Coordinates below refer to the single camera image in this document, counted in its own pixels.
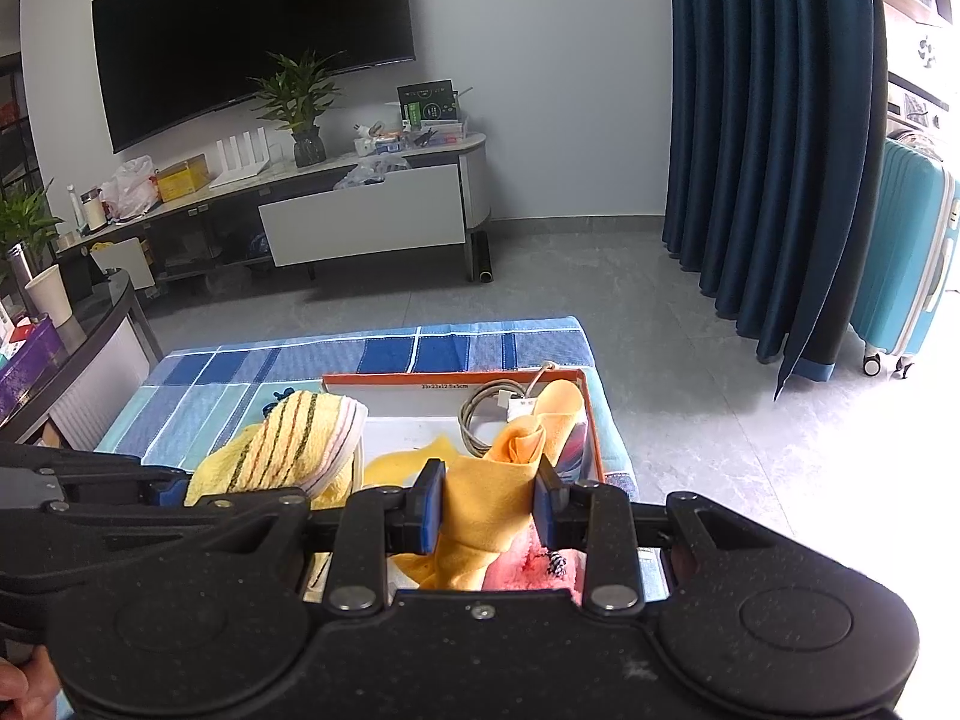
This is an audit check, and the white board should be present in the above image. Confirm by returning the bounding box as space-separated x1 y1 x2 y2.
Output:
90 236 157 292

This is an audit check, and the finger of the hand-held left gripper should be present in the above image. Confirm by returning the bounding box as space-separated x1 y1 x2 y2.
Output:
0 441 188 515

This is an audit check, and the yellow box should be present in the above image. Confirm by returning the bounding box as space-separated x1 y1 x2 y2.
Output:
154 154 211 202

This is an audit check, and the purple basket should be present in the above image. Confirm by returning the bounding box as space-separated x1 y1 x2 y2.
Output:
0 313 65 421

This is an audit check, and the white shelf unit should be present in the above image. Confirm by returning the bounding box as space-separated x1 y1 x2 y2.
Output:
874 0 960 136

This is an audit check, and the grey and white television console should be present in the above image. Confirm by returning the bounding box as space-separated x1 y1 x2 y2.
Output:
56 131 492 293

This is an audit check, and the dark green box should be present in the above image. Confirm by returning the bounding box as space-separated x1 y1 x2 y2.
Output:
396 79 460 128

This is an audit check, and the blue plaid blanket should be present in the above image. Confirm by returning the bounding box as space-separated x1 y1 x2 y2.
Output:
94 315 638 500

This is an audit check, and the black framed glass door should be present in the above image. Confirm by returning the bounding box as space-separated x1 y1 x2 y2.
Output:
0 52 35 188

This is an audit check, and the orange cloth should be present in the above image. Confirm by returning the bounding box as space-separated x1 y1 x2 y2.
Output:
390 379 586 592

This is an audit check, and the white box with orange rim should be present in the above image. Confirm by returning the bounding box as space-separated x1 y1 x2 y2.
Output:
300 367 674 605

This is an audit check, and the black wall television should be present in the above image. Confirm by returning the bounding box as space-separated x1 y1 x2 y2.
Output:
91 0 417 155

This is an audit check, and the purple printed packet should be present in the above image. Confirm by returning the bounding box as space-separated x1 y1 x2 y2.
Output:
559 420 593 481

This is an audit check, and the yellow striped towel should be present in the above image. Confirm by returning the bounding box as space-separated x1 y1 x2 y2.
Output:
184 390 370 507

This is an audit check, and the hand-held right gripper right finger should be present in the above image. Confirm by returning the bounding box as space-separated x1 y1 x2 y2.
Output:
534 461 815 614

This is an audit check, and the dark blue curtain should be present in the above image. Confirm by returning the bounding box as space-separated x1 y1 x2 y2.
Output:
661 0 890 402

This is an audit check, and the clear tray of small things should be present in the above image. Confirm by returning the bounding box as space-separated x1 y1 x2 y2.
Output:
352 116 470 155

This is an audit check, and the green plant in white pot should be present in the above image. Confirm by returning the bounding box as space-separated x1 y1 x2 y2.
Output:
0 180 74 329

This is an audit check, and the bamboo plant in glass vase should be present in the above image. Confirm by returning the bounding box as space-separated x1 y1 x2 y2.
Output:
247 49 346 170

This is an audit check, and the black rolled mat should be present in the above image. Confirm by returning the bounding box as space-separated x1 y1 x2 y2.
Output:
469 229 497 284

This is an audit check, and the steel thermos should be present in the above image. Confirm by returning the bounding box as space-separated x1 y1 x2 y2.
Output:
6 244 38 316

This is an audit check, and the pink fluffy pouch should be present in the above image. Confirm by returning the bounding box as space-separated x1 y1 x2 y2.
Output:
480 529 590 605

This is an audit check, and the person's left hand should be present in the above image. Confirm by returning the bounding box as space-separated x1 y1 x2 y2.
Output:
0 649 62 720

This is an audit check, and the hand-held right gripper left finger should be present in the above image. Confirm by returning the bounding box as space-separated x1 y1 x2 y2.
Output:
191 457 449 614

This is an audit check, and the yellow sponge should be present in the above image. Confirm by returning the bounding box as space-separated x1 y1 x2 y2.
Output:
364 435 470 492

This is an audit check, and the light blue suitcase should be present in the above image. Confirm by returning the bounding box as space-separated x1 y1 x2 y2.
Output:
847 129 960 380

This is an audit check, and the white plastic bag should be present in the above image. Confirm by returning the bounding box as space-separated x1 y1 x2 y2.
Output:
100 155 160 222

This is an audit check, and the clear plastic bag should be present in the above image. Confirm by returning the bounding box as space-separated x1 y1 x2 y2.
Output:
334 157 412 191

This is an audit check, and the white router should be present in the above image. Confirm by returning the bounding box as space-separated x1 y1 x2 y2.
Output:
208 131 272 190

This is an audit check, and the grey cable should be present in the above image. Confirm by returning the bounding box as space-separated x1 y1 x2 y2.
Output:
459 364 560 458

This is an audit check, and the round black glass table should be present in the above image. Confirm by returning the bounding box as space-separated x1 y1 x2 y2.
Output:
0 268 166 451

